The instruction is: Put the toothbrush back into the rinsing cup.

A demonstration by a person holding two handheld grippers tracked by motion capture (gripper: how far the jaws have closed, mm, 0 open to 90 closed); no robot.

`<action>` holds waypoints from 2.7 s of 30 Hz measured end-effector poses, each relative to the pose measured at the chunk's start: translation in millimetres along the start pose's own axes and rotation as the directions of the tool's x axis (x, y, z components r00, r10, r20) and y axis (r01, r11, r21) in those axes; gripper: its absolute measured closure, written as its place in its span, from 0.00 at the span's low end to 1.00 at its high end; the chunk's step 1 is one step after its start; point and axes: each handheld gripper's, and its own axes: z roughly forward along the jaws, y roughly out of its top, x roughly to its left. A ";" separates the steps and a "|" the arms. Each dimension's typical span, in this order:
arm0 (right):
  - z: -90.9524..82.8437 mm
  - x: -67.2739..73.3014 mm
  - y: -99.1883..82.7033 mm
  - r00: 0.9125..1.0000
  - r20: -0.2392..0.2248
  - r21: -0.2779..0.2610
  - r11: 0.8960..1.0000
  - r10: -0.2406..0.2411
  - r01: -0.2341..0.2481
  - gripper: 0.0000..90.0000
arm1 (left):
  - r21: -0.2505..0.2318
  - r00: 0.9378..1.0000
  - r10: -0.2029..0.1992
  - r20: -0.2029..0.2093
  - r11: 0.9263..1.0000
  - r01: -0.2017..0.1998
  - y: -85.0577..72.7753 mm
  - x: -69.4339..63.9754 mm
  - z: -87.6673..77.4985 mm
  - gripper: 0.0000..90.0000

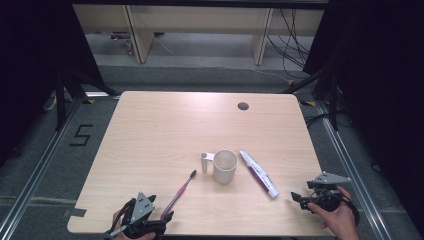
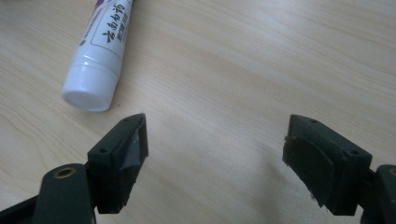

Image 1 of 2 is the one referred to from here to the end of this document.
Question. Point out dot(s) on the person's right hand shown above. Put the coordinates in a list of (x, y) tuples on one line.
[(338, 220)]

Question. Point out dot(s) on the light wooden shelf unit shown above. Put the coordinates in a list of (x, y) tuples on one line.
[(200, 20)]

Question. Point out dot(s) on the pink purple toothbrush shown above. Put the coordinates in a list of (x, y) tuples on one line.
[(180, 192)]

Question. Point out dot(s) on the aluminium floor rail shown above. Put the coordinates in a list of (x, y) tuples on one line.
[(36, 173), (353, 180)]

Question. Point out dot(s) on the black metal stand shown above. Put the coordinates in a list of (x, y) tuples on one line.
[(333, 100), (60, 100)]

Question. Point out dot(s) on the white purple toothpaste tube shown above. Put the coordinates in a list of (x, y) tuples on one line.
[(260, 174)]

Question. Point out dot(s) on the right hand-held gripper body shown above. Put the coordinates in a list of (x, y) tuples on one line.
[(328, 186)]

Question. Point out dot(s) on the black tape strip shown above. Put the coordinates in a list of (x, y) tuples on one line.
[(76, 212)]

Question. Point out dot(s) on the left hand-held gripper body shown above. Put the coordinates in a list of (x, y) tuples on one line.
[(141, 210)]

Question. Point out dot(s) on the person's left hand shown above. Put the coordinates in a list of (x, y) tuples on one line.
[(117, 218)]

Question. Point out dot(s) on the black curtain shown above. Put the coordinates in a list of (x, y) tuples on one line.
[(30, 66), (380, 83)]

